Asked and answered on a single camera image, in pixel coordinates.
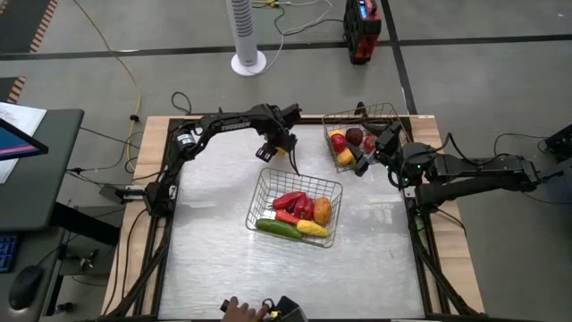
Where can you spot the long red pepper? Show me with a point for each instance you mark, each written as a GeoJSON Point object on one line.
{"type": "Point", "coordinates": [288, 200]}

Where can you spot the dark grey desk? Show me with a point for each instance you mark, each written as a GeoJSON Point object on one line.
{"type": "Point", "coordinates": [40, 179]}

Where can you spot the white papers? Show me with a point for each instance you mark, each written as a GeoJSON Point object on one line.
{"type": "Point", "coordinates": [24, 117]}

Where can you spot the orange carrot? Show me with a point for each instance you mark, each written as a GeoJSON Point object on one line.
{"type": "Point", "coordinates": [287, 217]}

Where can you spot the black clamp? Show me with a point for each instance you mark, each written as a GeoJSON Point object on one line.
{"type": "Point", "coordinates": [360, 109]}

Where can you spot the yellow corn cob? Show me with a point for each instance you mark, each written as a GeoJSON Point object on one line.
{"type": "Point", "coordinates": [313, 228]}

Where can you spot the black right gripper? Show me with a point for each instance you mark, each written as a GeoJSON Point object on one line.
{"type": "Point", "coordinates": [385, 151]}

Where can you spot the black handheld device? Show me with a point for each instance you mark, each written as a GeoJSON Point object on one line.
{"type": "Point", "coordinates": [288, 310]}

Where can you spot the white tower fan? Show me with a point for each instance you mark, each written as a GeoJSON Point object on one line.
{"type": "Point", "coordinates": [243, 31]}

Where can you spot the yellow-orange citrus fruit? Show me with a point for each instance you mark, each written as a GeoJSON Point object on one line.
{"type": "Point", "coordinates": [346, 157]}

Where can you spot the small black bracket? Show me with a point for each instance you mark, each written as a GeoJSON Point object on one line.
{"type": "Point", "coordinates": [87, 261]}

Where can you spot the yellow plug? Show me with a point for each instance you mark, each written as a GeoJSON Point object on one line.
{"type": "Point", "coordinates": [266, 3]}

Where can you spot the brown potato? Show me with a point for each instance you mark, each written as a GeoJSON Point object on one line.
{"type": "Point", "coordinates": [322, 211]}

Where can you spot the black box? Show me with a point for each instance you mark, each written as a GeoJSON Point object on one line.
{"type": "Point", "coordinates": [561, 143]}

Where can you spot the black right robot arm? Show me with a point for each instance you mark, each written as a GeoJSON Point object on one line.
{"type": "Point", "coordinates": [482, 172]}

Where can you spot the red black power station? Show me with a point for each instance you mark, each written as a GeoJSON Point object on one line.
{"type": "Point", "coordinates": [364, 40]}

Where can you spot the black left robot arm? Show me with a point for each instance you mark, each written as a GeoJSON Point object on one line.
{"type": "Point", "coordinates": [232, 125]}

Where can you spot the black table frame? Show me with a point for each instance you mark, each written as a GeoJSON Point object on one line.
{"type": "Point", "coordinates": [313, 120]}

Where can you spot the black computer mouse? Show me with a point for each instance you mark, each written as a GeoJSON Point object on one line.
{"type": "Point", "coordinates": [26, 286]}

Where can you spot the person's hand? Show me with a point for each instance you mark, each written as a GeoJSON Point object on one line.
{"type": "Point", "coordinates": [243, 313]}

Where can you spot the computer monitor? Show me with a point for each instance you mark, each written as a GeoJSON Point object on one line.
{"type": "Point", "coordinates": [18, 145]}

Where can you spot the green cucumber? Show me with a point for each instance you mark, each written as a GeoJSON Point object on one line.
{"type": "Point", "coordinates": [278, 228]}

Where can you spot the dark purple plum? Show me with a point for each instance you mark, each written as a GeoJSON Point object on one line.
{"type": "Point", "coordinates": [354, 136]}

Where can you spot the red bell pepper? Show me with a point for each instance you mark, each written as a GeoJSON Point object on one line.
{"type": "Point", "coordinates": [304, 208]}

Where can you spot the wooden table board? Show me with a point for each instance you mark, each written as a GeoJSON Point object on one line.
{"type": "Point", "coordinates": [456, 259]}

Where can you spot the black floor plug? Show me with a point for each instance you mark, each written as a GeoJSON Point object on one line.
{"type": "Point", "coordinates": [134, 117]}

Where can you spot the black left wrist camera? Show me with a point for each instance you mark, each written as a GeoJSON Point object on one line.
{"type": "Point", "coordinates": [291, 115]}

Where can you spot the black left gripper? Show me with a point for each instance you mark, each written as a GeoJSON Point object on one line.
{"type": "Point", "coordinates": [279, 133]}

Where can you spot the black backlit keyboard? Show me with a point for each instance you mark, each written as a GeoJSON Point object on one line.
{"type": "Point", "coordinates": [6, 252]}

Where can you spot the black mat orange striped edge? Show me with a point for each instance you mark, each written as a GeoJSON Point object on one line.
{"type": "Point", "coordinates": [6, 87]}
{"type": "Point", "coordinates": [22, 22]}

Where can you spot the red tomato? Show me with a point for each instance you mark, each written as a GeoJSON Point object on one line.
{"type": "Point", "coordinates": [369, 144]}
{"type": "Point", "coordinates": [338, 143]}

